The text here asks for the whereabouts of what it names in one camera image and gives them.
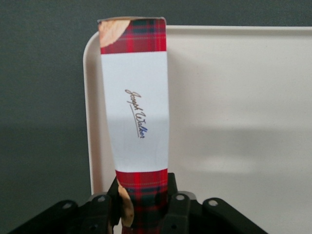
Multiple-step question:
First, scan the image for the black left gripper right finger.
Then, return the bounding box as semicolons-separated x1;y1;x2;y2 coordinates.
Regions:
160;173;197;234

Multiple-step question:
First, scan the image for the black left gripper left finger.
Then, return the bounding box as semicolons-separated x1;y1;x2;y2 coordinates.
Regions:
85;177;122;234

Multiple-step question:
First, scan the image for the red tartan cookie box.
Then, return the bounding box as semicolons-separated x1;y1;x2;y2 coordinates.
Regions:
97;17;170;234

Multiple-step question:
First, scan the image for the white rectangular tray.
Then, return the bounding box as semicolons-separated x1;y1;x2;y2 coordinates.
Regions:
82;24;312;234

